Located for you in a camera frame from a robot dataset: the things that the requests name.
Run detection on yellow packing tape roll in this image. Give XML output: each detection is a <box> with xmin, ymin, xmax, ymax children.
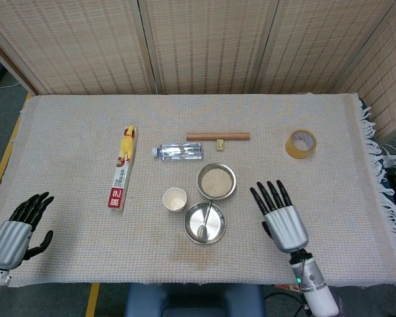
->
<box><xmin>285</xmin><ymin>129</ymin><xmax>317</xmax><ymax>160</ymax></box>

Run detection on long cling wrap box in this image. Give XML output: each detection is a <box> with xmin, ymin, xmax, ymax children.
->
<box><xmin>106</xmin><ymin>129</ymin><xmax>140</xmax><ymax>212</ymax></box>

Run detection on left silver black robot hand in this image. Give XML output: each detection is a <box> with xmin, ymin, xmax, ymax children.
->
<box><xmin>0</xmin><ymin>192</ymin><xmax>55</xmax><ymax>271</ymax></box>

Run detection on beige woven tablecloth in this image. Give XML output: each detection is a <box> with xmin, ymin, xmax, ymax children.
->
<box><xmin>0</xmin><ymin>92</ymin><xmax>396</xmax><ymax>288</ymax></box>

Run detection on yellow rubber chicken toy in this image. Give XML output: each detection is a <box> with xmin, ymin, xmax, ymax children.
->
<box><xmin>119</xmin><ymin>123</ymin><xmax>136</xmax><ymax>162</ymax></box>

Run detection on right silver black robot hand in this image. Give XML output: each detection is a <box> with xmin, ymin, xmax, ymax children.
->
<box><xmin>249</xmin><ymin>180</ymin><xmax>310</xmax><ymax>254</ymax></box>

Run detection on orange printed packet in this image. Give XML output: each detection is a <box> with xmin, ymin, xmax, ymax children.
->
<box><xmin>273</xmin><ymin>283</ymin><xmax>301</xmax><ymax>294</ymax></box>

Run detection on woven folding screen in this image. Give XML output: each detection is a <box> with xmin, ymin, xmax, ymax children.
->
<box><xmin>0</xmin><ymin>0</ymin><xmax>396</xmax><ymax>139</ymax></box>

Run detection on clear plastic water bottle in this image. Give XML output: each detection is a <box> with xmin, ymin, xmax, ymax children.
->
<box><xmin>151</xmin><ymin>142</ymin><xmax>205</xmax><ymax>161</ymax></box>

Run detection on wooden rolling pin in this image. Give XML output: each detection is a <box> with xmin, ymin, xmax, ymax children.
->
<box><xmin>185</xmin><ymin>132</ymin><xmax>251</xmax><ymax>141</ymax></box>

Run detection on blue padded seat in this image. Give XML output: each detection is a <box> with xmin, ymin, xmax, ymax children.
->
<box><xmin>125</xmin><ymin>283</ymin><xmax>265</xmax><ymax>317</ymax></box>

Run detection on small metal spoon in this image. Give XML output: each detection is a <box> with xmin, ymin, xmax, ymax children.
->
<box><xmin>197</xmin><ymin>199</ymin><xmax>214</xmax><ymax>240</ymax></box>

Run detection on white paper cup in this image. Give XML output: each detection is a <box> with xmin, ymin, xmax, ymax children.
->
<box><xmin>162</xmin><ymin>187</ymin><xmax>188</xmax><ymax>213</ymax></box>

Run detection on stainless steel bowl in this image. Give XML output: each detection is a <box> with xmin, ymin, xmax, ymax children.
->
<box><xmin>183</xmin><ymin>202</ymin><xmax>226</xmax><ymax>245</ymax></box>
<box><xmin>196</xmin><ymin>162</ymin><xmax>238</xmax><ymax>201</ymax></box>

